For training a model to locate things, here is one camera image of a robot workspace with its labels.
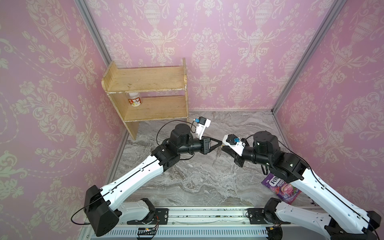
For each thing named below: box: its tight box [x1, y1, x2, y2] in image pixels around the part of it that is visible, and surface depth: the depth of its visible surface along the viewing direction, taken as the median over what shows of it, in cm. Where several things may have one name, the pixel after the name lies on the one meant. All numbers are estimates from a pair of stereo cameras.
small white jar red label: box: [128, 92, 142, 107], surface depth 94 cm
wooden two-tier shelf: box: [101, 58, 190, 140], surface depth 85 cm
